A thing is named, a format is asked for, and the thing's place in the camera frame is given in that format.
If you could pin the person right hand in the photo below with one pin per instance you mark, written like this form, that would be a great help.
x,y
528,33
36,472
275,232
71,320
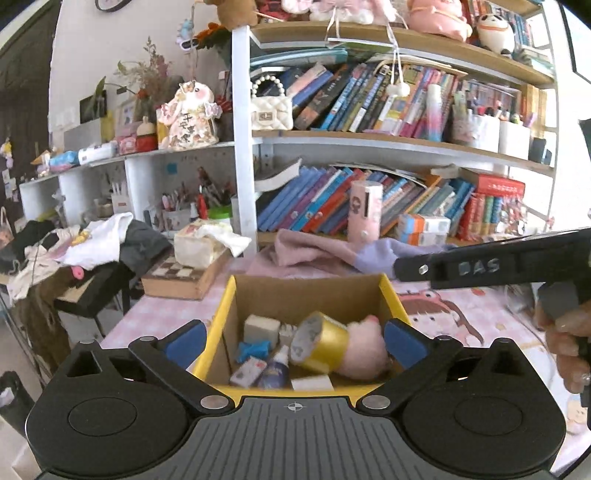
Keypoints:
x,y
562,340

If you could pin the blue plastic bag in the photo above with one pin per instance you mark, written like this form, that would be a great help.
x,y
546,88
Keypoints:
x,y
259,350

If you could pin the white spray bottle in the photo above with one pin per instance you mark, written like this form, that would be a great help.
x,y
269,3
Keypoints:
x,y
277,372

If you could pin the white tissue pack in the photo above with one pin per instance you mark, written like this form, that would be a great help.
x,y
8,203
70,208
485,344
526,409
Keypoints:
x,y
202,242

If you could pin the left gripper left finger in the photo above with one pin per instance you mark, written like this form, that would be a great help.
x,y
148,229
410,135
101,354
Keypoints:
x,y
166,361

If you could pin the orange blue white box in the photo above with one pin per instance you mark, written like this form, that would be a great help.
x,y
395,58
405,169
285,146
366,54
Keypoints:
x,y
413,223

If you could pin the red dictionary books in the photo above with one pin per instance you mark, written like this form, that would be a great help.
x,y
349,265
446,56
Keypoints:
x,y
494,207

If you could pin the yellow cardboard box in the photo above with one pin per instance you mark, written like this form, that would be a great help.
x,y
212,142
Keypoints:
x,y
345,299

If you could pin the white sponge block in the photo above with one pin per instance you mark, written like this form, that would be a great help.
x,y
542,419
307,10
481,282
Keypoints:
x,y
260,329

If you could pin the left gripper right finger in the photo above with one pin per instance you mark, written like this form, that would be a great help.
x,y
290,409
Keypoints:
x,y
423,360

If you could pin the wooden chess box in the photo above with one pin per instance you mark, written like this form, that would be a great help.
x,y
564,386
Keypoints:
x,y
170,280

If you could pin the white power adapter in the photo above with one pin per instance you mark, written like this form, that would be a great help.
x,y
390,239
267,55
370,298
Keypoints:
x,y
320,383

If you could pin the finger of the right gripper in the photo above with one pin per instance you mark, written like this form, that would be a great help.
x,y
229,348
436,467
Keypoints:
x,y
414,268

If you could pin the purple pink cloth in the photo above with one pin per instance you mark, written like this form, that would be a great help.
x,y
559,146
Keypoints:
x,y
303,255

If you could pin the small red white box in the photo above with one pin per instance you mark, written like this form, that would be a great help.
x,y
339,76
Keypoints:
x,y
248,373

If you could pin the yellow tape roll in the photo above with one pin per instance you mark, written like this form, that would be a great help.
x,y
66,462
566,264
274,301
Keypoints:
x,y
319,344

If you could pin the small white plug charger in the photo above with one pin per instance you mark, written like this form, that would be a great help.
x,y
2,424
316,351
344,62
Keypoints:
x,y
286,334

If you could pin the white bookshelf frame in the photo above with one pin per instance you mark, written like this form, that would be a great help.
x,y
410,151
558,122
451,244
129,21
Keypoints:
x,y
294,110

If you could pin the pink plush pig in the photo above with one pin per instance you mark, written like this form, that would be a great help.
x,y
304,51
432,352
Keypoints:
x,y
366,357

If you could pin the pink cylindrical dispenser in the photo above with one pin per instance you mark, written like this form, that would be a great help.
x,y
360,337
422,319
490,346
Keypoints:
x,y
365,211

